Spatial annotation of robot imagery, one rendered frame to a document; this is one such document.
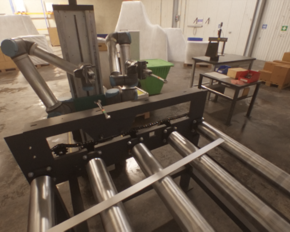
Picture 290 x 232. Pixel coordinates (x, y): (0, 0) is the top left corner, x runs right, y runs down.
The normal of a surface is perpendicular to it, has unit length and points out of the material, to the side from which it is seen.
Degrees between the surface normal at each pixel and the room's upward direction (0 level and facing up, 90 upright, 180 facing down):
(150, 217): 0
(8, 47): 83
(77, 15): 90
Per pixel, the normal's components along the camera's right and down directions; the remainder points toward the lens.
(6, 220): 0.00, -0.87
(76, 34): 0.42, 0.45
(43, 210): 0.29, -0.90
